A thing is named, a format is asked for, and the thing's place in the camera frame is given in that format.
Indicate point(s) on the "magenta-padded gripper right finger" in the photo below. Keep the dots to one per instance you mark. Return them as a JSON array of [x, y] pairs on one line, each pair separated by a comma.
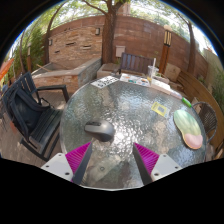
[[146, 159]]

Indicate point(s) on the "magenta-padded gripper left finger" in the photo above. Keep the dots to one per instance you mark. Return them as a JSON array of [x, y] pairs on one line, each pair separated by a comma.
[[78, 160]]

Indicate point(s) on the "dark grey computer mouse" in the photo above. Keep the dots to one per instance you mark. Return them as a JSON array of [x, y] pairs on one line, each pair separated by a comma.
[[100, 130]]

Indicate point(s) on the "green and pink mouse pad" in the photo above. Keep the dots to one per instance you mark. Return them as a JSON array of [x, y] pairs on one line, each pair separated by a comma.
[[188, 128]]

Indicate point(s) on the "yellow printed card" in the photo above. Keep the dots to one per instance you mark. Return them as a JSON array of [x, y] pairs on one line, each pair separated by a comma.
[[160, 109]]

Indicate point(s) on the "dark plastic armchair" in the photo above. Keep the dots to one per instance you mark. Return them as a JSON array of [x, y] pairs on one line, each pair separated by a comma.
[[30, 113]]

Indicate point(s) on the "colourful printed leaflet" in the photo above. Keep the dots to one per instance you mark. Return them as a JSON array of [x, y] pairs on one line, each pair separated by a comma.
[[133, 79]]

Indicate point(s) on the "black and white card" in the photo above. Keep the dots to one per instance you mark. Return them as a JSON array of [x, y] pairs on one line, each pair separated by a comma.
[[104, 82]]

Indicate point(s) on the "stone raised garden bed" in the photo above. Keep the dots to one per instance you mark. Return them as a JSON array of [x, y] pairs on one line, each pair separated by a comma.
[[73, 75]]

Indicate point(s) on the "curved wooden bench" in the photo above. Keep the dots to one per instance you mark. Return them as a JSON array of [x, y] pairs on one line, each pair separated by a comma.
[[200, 91]]

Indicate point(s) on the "clear plastic cup with straw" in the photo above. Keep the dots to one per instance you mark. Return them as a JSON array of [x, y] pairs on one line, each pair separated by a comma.
[[152, 72]]

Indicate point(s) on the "pale stone block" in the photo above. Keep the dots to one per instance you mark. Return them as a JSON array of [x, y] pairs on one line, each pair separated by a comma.
[[173, 71]]

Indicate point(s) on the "dark slatted wooden chair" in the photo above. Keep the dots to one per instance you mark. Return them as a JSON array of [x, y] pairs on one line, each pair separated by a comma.
[[135, 62]]

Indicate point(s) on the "slim tree trunk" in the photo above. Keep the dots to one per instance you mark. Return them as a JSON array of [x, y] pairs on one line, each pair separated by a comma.
[[191, 50]]

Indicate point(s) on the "large tree trunk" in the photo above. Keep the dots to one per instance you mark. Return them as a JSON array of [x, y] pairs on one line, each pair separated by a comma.
[[108, 36]]

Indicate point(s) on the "wooden garden lamp post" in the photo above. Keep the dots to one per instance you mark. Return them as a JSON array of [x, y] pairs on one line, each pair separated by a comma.
[[165, 50]]

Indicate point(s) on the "grey wall utility box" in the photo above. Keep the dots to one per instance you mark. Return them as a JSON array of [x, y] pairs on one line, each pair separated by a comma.
[[120, 51]]

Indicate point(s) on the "black wall lamp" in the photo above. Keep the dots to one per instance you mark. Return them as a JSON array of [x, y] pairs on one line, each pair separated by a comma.
[[97, 31], [50, 42]]

